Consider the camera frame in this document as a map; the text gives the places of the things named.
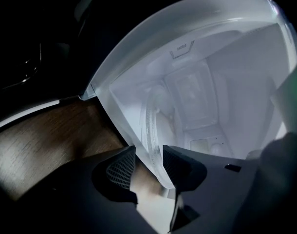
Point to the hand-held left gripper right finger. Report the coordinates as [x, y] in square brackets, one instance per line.
[187, 174]

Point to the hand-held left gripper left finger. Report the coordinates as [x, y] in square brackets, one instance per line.
[102, 179]

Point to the glass microwave turntable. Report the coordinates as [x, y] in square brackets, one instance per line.
[152, 140]

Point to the white microwave door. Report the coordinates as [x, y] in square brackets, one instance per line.
[26, 112]

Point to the white microwave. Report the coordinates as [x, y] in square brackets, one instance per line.
[129, 64]

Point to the dark wooden table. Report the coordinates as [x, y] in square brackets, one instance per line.
[53, 135]

